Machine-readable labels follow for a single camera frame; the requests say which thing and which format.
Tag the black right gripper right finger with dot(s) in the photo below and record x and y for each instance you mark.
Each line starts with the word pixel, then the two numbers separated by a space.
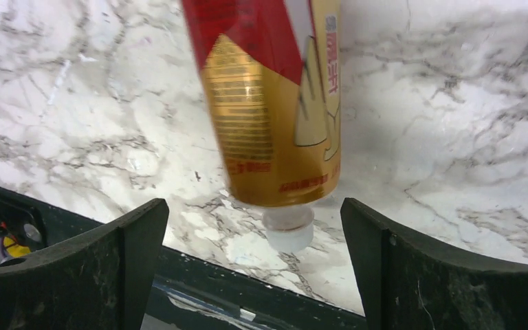
pixel 409 280

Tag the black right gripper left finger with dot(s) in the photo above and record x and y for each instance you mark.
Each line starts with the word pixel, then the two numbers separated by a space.
pixel 100 279

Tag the amber tea bottle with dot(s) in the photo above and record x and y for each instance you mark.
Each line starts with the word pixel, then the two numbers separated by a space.
pixel 270 71

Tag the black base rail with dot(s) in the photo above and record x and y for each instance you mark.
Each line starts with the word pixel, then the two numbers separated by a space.
pixel 186 292

